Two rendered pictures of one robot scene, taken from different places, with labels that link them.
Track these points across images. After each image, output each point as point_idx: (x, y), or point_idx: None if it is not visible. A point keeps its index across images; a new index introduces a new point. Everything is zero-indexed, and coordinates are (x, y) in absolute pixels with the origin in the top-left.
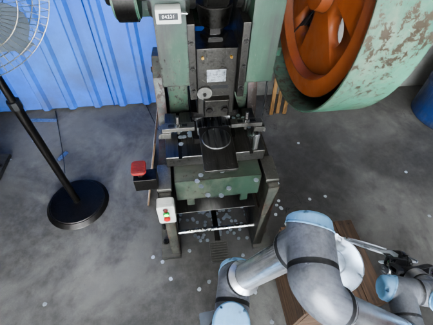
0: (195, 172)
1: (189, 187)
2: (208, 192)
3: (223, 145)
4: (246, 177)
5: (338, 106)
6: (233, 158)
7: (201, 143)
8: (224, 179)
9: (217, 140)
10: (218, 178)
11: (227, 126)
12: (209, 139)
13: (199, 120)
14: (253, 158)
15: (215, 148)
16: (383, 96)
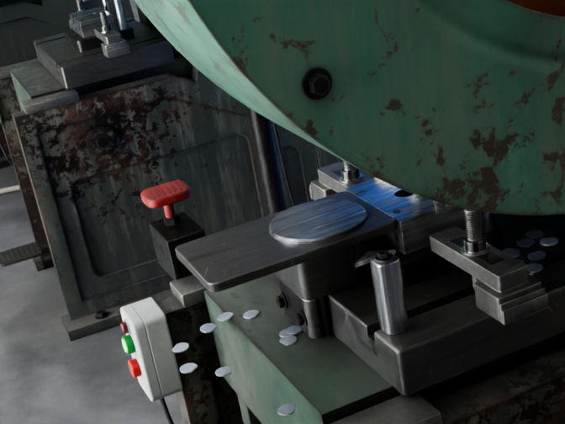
0: (257, 304)
1: (226, 339)
2: (256, 397)
3: (292, 236)
4: (298, 397)
5: (210, 71)
6: (249, 266)
7: (282, 211)
8: (264, 362)
9: (308, 222)
10: (255, 343)
11: (389, 219)
12: (303, 213)
13: (381, 180)
14: (382, 372)
15: (271, 231)
16: (203, 29)
